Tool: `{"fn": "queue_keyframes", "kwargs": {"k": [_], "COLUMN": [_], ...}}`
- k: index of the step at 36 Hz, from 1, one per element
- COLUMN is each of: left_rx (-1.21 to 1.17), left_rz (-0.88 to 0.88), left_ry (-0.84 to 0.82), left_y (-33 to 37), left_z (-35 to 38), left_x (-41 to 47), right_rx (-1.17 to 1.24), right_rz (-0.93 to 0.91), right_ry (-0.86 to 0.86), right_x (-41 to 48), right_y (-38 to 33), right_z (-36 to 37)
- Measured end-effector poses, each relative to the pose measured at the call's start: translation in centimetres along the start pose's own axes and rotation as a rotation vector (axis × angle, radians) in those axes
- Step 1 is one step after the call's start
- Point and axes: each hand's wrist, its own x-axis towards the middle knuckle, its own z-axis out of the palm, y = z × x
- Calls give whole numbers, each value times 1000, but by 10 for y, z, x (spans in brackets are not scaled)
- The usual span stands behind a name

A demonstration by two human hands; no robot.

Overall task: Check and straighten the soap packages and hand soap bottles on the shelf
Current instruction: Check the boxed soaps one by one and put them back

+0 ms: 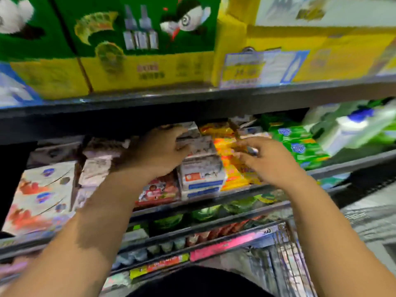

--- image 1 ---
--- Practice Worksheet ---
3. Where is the stack of pink soap boxes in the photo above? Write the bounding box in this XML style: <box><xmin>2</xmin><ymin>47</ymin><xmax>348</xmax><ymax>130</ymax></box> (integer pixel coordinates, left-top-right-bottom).
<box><xmin>136</xmin><ymin>173</ymin><xmax>182</xmax><ymax>208</ymax></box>

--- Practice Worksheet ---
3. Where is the wire basket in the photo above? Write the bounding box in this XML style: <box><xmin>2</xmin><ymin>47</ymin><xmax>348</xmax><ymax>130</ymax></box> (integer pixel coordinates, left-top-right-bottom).
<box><xmin>247</xmin><ymin>204</ymin><xmax>396</xmax><ymax>297</ymax></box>

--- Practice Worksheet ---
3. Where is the white hand sanitizer bottle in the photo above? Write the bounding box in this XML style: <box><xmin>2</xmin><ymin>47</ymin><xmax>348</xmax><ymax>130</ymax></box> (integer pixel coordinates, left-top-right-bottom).
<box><xmin>322</xmin><ymin>108</ymin><xmax>396</xmax><ymax>157</ymax></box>
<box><xmin>303</xmin><ymin>103</ymin><xmax>356</xmax><ymax>130</ymax></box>

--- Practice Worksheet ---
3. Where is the white floral packet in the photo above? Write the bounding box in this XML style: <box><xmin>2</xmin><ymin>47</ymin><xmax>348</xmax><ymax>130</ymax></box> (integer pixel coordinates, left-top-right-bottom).
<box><xmin>102</xmin><ymin>272</ymin><xmax>132</xmax><ymax>291</ymax></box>

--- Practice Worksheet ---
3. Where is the row of blue white tubes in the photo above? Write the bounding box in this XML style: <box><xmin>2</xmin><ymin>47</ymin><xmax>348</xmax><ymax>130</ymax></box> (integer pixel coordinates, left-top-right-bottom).
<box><xmin>111</xmin><ymin>238</ymin><xmax>186</xmax><ymax>270</ymax></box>

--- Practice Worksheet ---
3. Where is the row of red tubes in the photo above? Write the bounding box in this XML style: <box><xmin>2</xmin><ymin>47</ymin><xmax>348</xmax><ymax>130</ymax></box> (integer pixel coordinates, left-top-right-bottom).
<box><xmin>186</xmin><ymin>219</ymin><xmax>248</xmax><ymax>248</ymax></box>

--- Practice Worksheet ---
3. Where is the person's left forearm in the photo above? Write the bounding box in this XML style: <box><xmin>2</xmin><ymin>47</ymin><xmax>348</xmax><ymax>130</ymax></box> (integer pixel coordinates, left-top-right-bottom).
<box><xmin>3</xmin><ymin>167</ymin><xmax>152</xmax><ymax>297</ymax></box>

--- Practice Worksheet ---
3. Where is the flat yellow box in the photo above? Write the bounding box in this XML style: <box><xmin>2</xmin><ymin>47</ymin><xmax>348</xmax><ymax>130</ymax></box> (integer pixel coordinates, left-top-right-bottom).
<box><xmin>212</xmin><ymin>12</ymin><xmax>396</xmax><ymax>89</ymax></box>

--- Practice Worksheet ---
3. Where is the person's right hand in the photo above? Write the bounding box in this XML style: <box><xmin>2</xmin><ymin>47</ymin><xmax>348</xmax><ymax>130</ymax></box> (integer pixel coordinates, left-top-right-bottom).
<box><xmin>234</xmin><ymin>136</ymin><xmax>307</xmax><ymax>192</ymax></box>

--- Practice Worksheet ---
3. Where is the stack of yellow soap boxes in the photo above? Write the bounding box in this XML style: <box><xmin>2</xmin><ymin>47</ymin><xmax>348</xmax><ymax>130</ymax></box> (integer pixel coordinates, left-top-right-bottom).
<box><xmin>199</xmin><ymin>122</ymin><xmax>261</xmax><ymax>192</ymax></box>

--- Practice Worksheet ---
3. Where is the row of pink orange packets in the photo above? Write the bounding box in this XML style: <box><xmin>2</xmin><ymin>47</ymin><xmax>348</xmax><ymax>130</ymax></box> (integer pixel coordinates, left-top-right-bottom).
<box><xmin>0</xmin><ymin>259</ymin><xmax>28</xmax><ymax>282</ymax></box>

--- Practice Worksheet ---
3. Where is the stack of white purple soap boxes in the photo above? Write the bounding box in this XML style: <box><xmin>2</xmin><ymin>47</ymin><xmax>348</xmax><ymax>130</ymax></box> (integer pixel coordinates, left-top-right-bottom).
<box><xmin>229</xmin><ymin>115</ymin><xmax>273</xmax><ymax>140</ymax></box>

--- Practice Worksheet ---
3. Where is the stack of white orange soap boxes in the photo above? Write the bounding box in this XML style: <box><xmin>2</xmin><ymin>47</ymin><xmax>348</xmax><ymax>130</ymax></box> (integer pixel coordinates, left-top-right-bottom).
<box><xmin>176</xmin><ymin>122</ymin><xmax>229</xmax><ymax>200</ymax></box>

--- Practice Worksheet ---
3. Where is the white purple shield soap box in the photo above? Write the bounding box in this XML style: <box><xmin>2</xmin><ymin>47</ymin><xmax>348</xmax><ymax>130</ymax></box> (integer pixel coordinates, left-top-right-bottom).
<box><xmin>28</xmin><ymin>136</ymin><xmax>84</xmax><ymax>167</ymax></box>

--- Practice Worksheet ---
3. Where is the pink flat pack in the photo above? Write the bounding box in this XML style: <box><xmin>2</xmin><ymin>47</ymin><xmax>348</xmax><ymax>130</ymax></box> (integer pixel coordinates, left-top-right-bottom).
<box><xmin>190</xmin><ymin>227</ymin><xmax>276</xmax><ymax>262</ymax></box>

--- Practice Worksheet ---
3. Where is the person's right forearm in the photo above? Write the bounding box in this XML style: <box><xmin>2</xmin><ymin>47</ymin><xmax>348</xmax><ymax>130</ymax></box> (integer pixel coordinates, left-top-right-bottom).
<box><xmin>288</xmin><ymin>176</ymin><xmax>396</xmax><ymax>297</ymax></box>

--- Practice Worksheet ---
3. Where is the white blue price tag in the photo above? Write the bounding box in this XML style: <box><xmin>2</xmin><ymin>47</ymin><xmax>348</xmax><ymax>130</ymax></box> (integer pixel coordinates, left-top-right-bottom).
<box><xmin>0</xmin><ymin>64</ymin><xmax>41</xmax><ymax>109</ymax></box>
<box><xmin>219</xmin><ymin>49</ymin><xmax>310</xmax><ymax>89</ymax></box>

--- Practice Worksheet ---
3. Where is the green box mosquito print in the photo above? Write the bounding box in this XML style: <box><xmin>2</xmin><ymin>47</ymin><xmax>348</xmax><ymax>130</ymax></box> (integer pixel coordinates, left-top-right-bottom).
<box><xmin>0</xmin><ymin>0</ymin><xmax>90</xmax><ymax>99</ymax></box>
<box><xmin>52</xmin><ymin>0</ymin><xmax>222</xmax><ymax>93</ymax></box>

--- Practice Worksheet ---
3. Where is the green white carton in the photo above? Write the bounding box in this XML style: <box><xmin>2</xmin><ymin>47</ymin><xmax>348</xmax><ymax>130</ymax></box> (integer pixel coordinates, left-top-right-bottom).
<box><xmin>120</xmin><ymin>226</ymin><xmax>149</xmax><ymax>245</ymax></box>

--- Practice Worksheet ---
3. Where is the person's left hand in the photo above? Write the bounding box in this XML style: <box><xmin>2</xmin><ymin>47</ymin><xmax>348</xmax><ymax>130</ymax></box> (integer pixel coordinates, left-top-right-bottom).
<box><xmin>114</xmin><ymin>125</ymin><xmax>193</xmax><ymax>183</ymax></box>

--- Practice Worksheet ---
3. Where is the stack of green soap boxes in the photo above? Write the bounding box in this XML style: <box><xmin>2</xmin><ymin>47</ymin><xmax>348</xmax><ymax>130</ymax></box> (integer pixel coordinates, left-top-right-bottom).
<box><xmin>260</xmin><ymin>113</ymin><xmax>332</xmax><ymax>170</ymax></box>

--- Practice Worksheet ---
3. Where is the yellow red flat pack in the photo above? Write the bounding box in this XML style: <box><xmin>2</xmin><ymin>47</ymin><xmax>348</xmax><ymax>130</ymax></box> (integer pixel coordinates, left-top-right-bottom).
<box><xmin>130</xmin><ymin>253</ymin><xmax>191</xmax><ymax>280</ymax></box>

